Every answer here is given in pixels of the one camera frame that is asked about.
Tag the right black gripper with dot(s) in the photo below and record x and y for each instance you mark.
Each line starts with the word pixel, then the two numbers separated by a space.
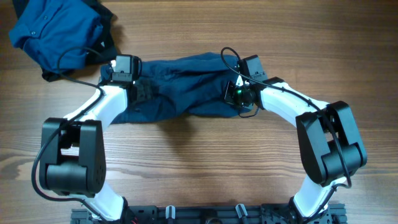
pixel 229 98

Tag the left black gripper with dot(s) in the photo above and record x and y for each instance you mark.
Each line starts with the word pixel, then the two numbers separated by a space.
pixel 143 92

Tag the dark navy blue shorts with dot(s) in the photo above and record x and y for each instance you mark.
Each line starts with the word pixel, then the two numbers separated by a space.
pixel 191 85

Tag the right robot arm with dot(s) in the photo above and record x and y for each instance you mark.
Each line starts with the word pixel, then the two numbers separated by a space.
pixel 331 148

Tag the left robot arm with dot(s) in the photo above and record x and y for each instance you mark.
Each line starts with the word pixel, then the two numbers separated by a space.
pixel 71 163

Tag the black folded garment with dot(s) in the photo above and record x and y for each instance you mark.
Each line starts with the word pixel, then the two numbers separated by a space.
pixel 103 49

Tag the folded blue button shirt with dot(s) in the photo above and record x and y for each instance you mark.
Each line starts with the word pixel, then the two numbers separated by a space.
pixel 54 33

